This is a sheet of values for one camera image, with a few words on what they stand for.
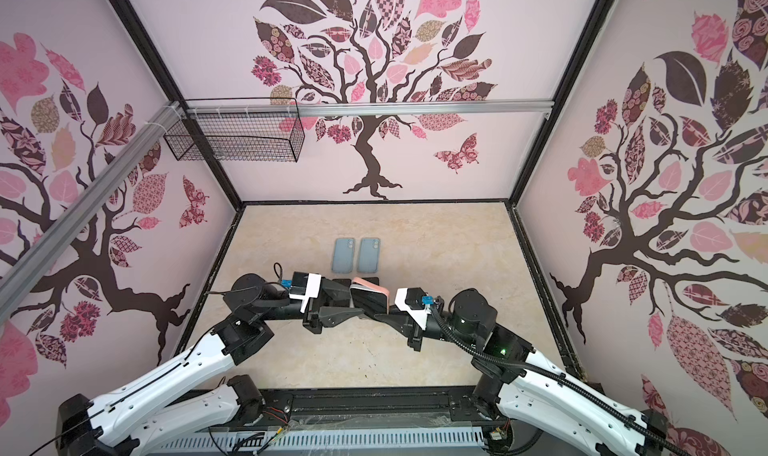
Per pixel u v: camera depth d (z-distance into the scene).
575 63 0.82
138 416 0.42
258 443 0.72
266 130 0.95
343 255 1.06
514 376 0.49
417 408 0.75
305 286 0.46
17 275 0.50
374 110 0.95
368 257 1.04
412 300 0.49
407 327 0.54
